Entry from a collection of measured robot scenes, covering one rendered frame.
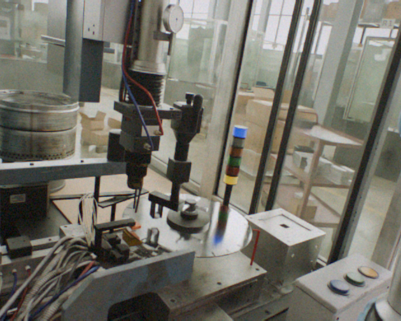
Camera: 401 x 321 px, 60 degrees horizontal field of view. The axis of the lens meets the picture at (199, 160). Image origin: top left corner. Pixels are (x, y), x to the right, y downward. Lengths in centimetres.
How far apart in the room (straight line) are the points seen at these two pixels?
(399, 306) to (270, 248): 44
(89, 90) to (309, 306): 68
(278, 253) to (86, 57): 71
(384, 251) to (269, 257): 31
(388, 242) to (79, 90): 87
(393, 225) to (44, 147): 112
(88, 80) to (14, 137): 61
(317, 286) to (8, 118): 108
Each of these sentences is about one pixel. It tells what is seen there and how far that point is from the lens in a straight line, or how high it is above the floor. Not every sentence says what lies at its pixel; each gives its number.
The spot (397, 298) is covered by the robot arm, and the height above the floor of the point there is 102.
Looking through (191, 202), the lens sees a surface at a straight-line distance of 87.
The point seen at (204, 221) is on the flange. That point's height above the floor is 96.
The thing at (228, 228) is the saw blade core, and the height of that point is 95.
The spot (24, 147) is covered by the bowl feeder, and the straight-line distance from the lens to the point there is 135.
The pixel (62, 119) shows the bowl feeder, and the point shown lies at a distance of 135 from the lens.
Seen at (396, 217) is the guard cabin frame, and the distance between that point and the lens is 106.
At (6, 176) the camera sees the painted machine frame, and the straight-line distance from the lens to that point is 90.
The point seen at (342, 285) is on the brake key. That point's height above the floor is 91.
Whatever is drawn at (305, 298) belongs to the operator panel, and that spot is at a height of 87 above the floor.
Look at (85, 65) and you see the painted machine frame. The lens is 79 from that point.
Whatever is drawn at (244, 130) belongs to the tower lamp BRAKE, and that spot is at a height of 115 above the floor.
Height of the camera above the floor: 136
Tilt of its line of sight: 17 degrees down
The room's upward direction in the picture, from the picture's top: 9 degrees clockwise
